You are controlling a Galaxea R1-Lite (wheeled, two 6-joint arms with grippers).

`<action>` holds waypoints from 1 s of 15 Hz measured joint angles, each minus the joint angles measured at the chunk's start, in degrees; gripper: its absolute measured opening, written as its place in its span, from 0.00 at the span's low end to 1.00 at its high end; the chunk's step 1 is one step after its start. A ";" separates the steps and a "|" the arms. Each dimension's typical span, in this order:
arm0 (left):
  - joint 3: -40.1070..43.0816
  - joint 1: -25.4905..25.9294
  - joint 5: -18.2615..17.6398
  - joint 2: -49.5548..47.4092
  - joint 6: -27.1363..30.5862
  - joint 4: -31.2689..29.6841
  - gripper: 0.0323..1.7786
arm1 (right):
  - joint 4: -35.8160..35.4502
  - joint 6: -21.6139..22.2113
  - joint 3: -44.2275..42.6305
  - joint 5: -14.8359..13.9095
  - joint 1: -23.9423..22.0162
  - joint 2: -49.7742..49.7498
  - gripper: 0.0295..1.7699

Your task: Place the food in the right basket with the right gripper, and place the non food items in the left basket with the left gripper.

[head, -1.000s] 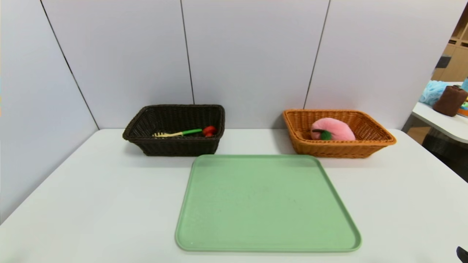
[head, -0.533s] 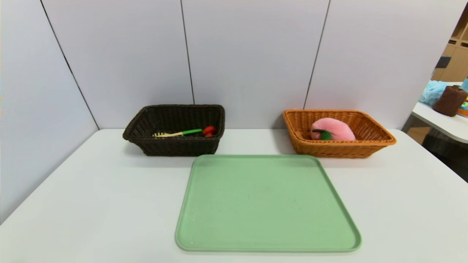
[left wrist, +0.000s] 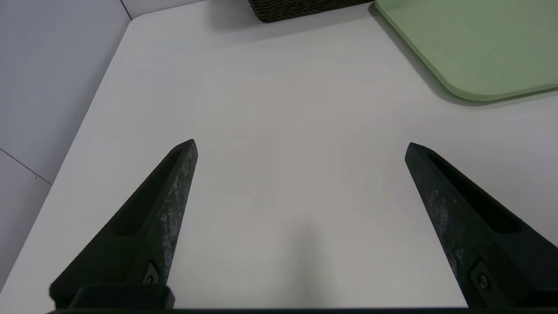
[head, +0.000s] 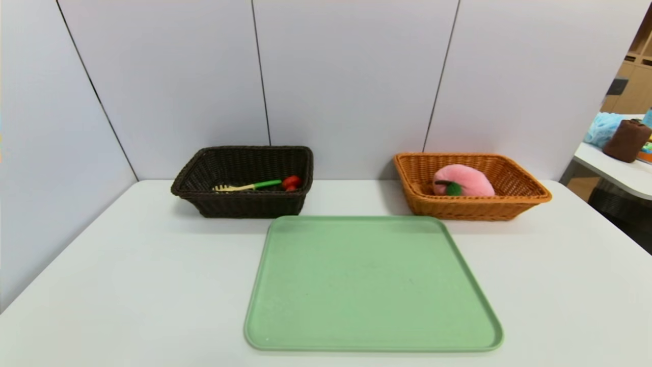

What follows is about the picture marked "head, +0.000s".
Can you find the colourful box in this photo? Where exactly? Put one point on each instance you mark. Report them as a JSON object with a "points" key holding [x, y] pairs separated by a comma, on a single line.
{"points": [[647, 153]]}

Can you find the pink plush peach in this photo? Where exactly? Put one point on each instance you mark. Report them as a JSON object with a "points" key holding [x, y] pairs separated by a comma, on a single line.
{"points": [[471, 181]]}

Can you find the dark brown wicker basket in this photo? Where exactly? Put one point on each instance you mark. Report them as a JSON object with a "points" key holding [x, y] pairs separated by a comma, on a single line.
{"points": [[244, 204]]}

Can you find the brown rolled towel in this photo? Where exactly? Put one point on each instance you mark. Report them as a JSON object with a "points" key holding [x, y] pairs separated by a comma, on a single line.
{"points": [[626, 142]]}

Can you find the wooden shelf unit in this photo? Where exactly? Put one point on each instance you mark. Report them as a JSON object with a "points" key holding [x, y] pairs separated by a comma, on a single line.
{"points": [[636, 86]]}

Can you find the light green plastic tray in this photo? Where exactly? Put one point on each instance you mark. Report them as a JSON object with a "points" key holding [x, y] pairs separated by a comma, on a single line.
{"points": [[372, 285]]}

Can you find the red rubber duck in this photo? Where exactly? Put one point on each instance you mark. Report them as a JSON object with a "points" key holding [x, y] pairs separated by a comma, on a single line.
{"points": [[291, 182]]}

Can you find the light blue cloth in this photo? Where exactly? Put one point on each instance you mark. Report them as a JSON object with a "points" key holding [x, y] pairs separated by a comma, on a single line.
{"points": [[603, 127]]}

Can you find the orange wicker basket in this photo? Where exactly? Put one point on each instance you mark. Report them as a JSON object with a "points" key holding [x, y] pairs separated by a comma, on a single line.
{"points": [[458, 206]]}

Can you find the dark ribbed bin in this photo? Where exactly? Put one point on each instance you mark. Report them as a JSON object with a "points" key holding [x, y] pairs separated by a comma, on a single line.
{"points": [[626, 214]]}

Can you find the teal object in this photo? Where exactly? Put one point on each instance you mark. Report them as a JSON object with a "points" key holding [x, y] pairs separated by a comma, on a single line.
{"points": [[648, 118]]}

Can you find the dark grey box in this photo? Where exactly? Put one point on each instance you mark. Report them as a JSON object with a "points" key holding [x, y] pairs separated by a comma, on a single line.
{"points": [[618, 85]]}

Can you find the white side table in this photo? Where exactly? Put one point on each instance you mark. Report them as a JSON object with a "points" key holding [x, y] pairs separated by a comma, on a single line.
{"points": [[621, 176]]}

